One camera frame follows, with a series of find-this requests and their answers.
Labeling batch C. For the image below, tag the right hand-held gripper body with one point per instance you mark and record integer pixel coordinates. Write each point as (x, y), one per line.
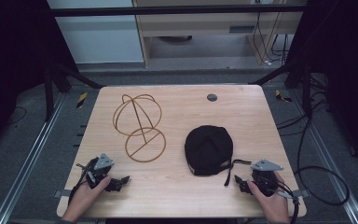
(264, 165)

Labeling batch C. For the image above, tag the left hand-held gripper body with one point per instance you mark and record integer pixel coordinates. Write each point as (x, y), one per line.
(103, 162)

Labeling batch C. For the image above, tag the person's left hand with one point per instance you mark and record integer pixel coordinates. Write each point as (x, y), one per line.
(84, 199)

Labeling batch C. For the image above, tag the person's right hand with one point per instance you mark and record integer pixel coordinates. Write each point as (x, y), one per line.
(275, 207)

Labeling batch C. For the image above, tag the black cap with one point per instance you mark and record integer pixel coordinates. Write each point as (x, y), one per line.
(208, 149)

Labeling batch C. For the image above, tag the yellow black tape marker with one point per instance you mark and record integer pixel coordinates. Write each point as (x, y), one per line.
(281, 97)
(81, 100)

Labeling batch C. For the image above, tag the grey round table grommet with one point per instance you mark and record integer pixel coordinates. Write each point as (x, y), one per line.
(212, 97)

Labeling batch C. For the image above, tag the black metal stand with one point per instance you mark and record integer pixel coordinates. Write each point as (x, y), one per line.
(298, 81)
(59, 81)

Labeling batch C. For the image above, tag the white cabinet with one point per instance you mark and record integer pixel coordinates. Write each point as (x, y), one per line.
(99, 40)

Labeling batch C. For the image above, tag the black curtain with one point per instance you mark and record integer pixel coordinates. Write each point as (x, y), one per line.
(12, 62)
(348, 62)

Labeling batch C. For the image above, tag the light wooden desk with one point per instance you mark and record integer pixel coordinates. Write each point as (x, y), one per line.
(199, 25)

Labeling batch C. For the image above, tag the black horizontal bar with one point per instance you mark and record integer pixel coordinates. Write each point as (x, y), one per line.
(167, 10)

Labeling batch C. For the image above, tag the grey table bracket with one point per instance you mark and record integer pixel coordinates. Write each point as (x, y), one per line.
(301, 193)
(62, 193)

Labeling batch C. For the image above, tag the metal floor rail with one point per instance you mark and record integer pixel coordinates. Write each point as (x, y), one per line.
(335, 174)
(28, 161)

